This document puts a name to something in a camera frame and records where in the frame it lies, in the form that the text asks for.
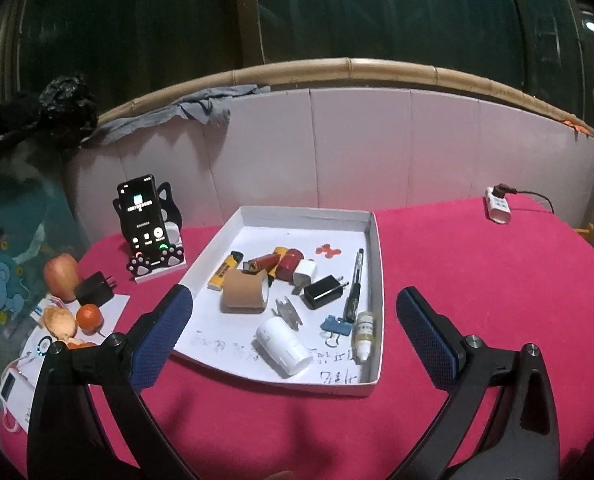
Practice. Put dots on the white power adapter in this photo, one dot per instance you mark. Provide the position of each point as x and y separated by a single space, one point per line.
499 207

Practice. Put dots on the small orange fruit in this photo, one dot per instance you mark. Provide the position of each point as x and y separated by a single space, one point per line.
89 317

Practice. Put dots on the blue binder clip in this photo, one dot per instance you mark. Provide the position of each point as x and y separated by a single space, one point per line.
336 326

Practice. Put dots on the white plastic bottle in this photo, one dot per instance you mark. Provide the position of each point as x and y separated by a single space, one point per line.
279 345

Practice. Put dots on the grey cloth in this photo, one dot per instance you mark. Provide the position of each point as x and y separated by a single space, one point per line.
202 102

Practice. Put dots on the white tray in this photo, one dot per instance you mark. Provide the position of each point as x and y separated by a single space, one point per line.
257 240

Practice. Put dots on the cat paw phone stand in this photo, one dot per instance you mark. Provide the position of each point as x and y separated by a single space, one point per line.
174 260

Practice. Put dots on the white charger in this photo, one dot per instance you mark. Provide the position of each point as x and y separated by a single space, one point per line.
304 275

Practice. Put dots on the black charger with prongs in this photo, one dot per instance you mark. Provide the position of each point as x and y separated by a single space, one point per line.
96 289

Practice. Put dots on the yellow lighter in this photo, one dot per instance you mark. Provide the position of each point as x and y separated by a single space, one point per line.
225 271

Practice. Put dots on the black smartphone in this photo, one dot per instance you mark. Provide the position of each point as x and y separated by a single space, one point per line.
142 215

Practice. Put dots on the white handheld device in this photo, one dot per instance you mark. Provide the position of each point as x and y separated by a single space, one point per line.
14 395

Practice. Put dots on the black pen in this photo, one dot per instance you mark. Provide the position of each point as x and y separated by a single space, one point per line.
355 280

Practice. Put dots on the blue cartoon printed sheet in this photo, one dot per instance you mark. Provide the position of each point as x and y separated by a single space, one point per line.
2 280

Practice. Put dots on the red cylinder container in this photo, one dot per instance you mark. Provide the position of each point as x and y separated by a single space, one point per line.
291 266

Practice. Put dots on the orange fidget spinner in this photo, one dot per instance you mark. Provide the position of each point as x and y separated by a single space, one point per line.
328 250

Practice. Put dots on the bamboo rail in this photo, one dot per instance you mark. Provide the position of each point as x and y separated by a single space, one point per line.
352 69

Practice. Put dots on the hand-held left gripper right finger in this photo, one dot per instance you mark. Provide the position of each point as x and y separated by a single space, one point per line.
427 337

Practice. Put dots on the black plastic bag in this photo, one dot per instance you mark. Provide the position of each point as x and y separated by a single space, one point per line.
52 110

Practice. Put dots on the grey metal part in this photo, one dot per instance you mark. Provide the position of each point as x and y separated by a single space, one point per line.
288 312

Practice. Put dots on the small medicine box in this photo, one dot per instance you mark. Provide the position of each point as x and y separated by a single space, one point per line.
44 310

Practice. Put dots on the red apple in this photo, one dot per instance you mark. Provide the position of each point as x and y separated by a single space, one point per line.
61 276

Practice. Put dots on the red tablecloth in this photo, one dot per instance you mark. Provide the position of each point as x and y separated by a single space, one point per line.
477 270

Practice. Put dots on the orange clip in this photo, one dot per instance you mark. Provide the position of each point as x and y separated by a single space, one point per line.
575 126

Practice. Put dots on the red lighter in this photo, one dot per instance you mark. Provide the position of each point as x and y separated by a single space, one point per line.
266 264

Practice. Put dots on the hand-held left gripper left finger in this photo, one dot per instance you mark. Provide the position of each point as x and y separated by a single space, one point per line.
164 332

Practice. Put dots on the small dropper bottle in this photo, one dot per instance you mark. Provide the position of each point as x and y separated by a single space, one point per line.
365 335

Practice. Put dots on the brown tape roll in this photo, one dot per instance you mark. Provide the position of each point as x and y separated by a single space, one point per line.
242 292

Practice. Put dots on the white paper sheet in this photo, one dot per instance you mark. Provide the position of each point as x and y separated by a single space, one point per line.
114 310

